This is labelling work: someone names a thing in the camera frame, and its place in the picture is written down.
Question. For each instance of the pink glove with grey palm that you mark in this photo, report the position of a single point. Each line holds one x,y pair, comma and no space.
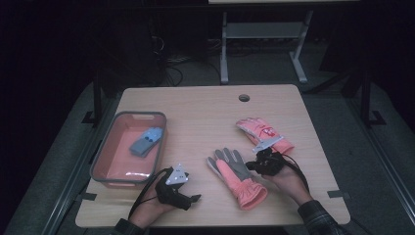
239,182

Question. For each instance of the grey metal stand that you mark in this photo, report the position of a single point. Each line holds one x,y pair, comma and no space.
261,31

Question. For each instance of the black metal post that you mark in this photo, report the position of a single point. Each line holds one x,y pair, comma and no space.
97,98
366,98

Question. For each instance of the black tape strip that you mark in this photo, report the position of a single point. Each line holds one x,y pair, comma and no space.
86,196
338,194

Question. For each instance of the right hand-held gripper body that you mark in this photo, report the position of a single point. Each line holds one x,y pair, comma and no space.
270,163

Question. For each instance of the pink basket with grey rim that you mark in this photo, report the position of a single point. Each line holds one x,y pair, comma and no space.
114,156

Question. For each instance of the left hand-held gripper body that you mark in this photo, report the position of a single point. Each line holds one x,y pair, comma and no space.
176,178

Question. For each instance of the person's left hand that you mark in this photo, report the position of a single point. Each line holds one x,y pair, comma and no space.
148,209

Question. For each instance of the person's right hand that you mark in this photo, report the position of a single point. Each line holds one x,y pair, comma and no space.
290,182

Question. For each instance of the pink printed ski glove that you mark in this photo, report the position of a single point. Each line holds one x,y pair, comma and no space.
257,129

